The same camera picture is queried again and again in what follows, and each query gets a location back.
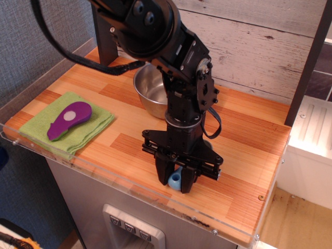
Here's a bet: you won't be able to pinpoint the blue handled grey spoon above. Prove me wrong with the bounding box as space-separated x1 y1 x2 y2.
168 140 215 191

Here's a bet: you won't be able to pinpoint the purple toy eggplant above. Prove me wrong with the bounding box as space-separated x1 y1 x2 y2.
47 101 92 141

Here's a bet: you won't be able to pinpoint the stainless steel bowl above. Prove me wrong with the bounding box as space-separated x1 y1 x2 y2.
133 63 168 119

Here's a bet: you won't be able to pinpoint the orange object bottom left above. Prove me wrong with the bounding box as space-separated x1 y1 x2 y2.
1 232 40 249

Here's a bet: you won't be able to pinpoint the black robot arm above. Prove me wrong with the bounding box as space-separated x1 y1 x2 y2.
92 1 223 193

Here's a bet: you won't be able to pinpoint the silver dispenser panel with buttons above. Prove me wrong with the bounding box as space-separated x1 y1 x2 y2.
103 204 166 248

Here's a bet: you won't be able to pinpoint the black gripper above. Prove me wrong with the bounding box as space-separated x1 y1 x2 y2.
141 120 224 195

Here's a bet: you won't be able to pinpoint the dark right shelf post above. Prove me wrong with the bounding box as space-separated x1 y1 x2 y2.
284 0 331 127

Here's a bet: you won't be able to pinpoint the white ridged cabinet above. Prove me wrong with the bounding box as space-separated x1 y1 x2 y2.
276 38 332 210

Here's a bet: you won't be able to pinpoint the clear acrylic table guard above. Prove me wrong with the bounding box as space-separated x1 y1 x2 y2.
2 118 291 248

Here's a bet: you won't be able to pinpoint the green folded cloth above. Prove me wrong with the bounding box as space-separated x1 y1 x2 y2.
19 92 114 160

